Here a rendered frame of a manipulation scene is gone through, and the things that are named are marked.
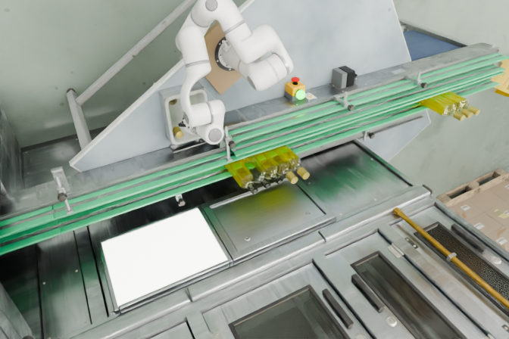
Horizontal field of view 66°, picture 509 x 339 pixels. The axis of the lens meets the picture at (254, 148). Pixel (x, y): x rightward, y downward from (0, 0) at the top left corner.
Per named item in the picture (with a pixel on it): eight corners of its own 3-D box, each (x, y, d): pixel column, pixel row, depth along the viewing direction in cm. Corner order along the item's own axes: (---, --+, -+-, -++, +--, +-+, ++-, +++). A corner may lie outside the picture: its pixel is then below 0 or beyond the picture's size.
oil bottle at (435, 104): (414, 101, 219) (457, 124, 199) (416, 92, 216) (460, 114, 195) (422, 99, 221) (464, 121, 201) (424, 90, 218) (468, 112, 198)
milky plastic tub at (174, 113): (166, 136, 170) (172, 146, 164) (157, 90, 157) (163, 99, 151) (204, 125, 177) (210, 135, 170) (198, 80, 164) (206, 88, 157)
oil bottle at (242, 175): (223, 164, 177) (243, 191, 161) (221, 154, 173) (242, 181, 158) (234, 160, 179) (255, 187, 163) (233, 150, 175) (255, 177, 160)
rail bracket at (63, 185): (58, 187, 155) (64, 223, 139) (44, 152, 146) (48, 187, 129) (71, 183, 157) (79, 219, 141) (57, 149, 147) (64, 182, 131)
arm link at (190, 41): (233, 54, 134) (222, 60, 148) (219, -9, 131) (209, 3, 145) (187, 63, 129) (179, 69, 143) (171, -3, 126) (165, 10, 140)
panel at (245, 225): (98, 246, 155) (116, 316, 130) (96, 241, 153) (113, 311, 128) (292, 175, 188) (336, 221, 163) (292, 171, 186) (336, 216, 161)
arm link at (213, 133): (200, 106, 131) (226, 100, 135) (190, 101, 140) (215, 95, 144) (207, 147, 136) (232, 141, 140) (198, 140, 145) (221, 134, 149)
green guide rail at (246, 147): (228, 147, 173) (235, 157, 167) (228, 146, 172) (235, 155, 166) (492, 65, 237) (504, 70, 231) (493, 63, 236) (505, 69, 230)
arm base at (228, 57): (208, 44, 156) (224, 57, 144) (233, 25, 157) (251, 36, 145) (226, 73, 166) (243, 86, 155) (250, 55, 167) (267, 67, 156)
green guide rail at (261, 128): (227, 133, 168) (235, 142, 163) (226, 132, 168) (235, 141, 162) (496, 54, 232) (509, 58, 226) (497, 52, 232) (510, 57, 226)
